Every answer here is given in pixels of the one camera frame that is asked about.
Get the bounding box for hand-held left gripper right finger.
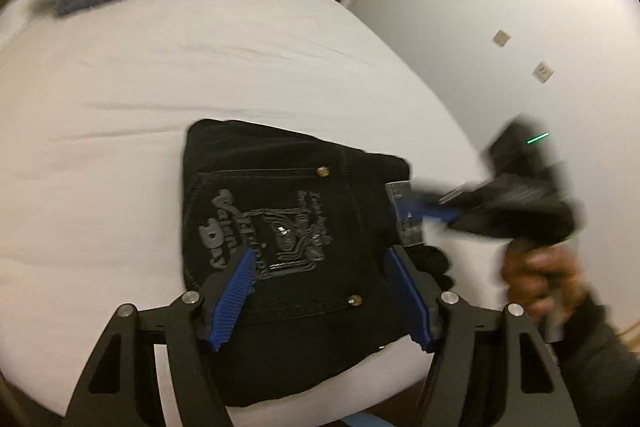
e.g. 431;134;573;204
384;244;582;427

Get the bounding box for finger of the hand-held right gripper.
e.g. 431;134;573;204
407;189;463;225

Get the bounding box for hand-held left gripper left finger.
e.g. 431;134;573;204
62;247;258;427

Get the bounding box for black pants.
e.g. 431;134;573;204
179;119;457;409

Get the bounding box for person's right hand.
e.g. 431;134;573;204
501;241;593;325

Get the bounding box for blue plastic stool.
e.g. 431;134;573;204
342;413;386;427

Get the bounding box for bed with white sheet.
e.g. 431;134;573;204
0;0;495;427

